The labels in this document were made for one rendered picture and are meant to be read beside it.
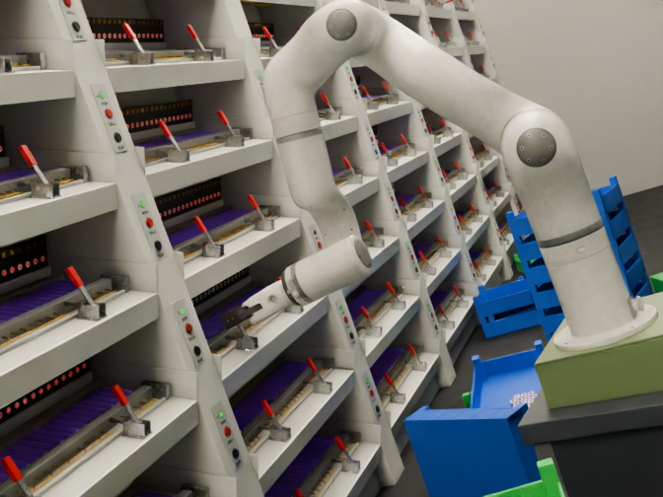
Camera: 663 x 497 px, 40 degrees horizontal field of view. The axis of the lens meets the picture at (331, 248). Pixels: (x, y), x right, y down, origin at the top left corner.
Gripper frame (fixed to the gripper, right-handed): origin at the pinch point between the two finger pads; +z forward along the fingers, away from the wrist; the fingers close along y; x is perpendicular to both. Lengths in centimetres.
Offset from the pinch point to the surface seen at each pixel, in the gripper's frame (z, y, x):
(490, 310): -4, 160, -51
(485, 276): 5, 209, -46
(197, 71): -10, 18, 49
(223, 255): -4.5, 0.5, 12.0
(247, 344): -0.5, -1.0, -6.1
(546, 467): -61, -56, -29
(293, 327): -1.4, 18.9, -9.3
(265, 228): -3.6, 25.6, 13.1
